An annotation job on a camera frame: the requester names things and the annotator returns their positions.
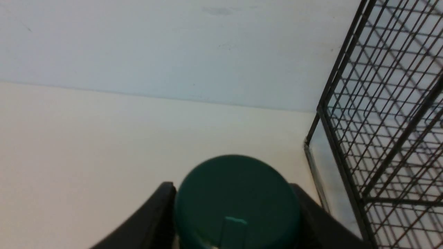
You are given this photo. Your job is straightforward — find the green-capped seasoning bottle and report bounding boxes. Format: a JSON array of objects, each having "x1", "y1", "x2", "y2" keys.
[{"x1": 174, "y1": 155, "x2": 301, "y2": 249}]

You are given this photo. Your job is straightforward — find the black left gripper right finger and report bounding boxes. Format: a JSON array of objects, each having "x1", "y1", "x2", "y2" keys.
[{"x1": 290, "y1": 183, "x2": 370, "y2": 249}]

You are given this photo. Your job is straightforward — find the black wire mesh shelf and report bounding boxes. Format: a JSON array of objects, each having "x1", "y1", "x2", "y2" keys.
[{"x1": 304, "y1": 0, "x2": 443, "y2": 249}]

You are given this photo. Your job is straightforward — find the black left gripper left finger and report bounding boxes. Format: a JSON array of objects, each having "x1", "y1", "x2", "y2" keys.
[{"x1": 92, "y1": 182, "x2": 176, "y2": 249}]

